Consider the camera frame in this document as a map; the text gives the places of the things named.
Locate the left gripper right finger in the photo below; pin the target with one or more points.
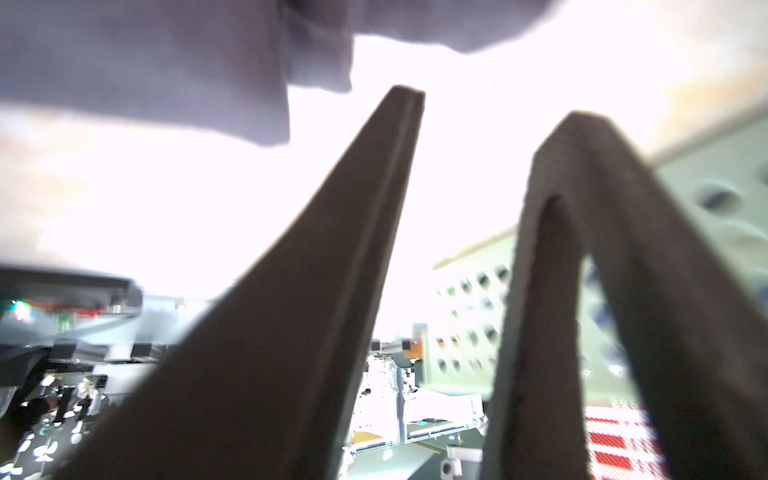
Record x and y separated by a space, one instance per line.
695 343

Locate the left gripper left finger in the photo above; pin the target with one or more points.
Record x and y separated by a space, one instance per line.
263 386

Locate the dark grey checked pillowcase back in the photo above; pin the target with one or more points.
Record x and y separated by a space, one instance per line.
220 65

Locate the green circuit board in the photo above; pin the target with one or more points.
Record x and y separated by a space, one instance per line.
60 301

